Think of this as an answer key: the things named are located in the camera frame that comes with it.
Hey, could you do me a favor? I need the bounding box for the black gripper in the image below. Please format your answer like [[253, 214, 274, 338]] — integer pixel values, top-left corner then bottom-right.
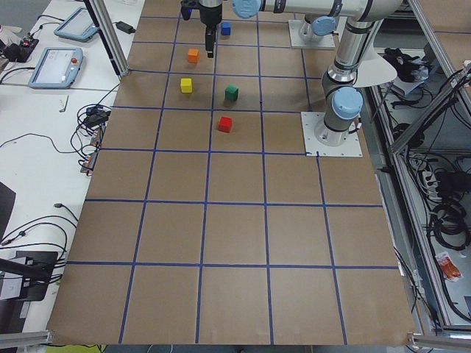
[[198, 0, 222, 58]]

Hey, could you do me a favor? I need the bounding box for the teach pendant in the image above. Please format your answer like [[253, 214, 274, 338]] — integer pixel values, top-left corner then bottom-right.
[[54, 7, 97, 43], [28, 47, 83, 89]]

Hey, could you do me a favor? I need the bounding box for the blue block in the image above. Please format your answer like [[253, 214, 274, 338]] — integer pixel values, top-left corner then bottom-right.
[[221, 21, 232, 36]]

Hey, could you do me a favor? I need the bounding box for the allen key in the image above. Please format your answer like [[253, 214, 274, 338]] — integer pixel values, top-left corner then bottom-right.
[[59, 95, 69, 113]]

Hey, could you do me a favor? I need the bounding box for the white chair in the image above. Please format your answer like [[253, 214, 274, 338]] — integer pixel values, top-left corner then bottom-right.
[[353, 46, 397, 88]]

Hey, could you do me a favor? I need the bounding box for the red block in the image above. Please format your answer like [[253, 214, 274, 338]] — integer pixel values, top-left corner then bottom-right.
[[218, 116, 233, 133]]

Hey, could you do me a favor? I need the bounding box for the orange snack packet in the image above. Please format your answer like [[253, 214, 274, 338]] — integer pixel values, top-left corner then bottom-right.
[[435, 252, 462, 282]]

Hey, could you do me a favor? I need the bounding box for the yellow block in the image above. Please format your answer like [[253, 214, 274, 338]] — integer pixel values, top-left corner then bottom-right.
[[180, 77, 193, 93]]

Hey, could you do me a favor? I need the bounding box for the near teach pendant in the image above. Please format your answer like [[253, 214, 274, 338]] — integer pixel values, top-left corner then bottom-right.
[[28, 47, 83, 89]]

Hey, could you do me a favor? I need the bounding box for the aluminium frame post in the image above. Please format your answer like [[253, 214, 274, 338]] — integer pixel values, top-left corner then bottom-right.
[[84, 0, 129, 77]]

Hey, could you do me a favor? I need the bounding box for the black power adapter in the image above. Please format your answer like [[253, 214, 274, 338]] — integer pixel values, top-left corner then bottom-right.
[[115, 21, 135, 34]]

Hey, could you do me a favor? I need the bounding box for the orange block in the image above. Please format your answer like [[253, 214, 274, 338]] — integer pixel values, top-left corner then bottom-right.
[[187, 48, 199, 64]]

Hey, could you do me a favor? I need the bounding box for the green block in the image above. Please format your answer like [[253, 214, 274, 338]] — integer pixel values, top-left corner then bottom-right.
[[224, 85, 239, 101]]

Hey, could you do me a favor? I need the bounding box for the far teach pendant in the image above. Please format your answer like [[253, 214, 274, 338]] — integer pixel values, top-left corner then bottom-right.
[[54, 7, 97, 43]]

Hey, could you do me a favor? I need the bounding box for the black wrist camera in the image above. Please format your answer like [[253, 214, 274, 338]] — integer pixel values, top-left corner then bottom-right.
[[180, 0, 199, 21]]

